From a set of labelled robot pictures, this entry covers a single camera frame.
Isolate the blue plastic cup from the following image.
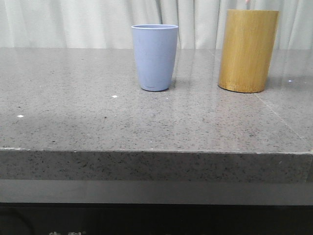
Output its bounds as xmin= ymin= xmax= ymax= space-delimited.
xmin=132 ymin=24 xmax=179 ymax=92

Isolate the bamboo wooden cup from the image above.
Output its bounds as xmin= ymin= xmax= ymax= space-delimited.
xmin=218 ymin=9 xmax=279 ymax=93

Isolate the grey-white curtain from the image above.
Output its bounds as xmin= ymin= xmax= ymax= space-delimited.
xmin=0 ymin=0 xmax=313 ymax=50

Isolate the dark cabinet under counter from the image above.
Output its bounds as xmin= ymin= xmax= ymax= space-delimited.
xmin=0 ymin=180 xmax=313 ymax=235

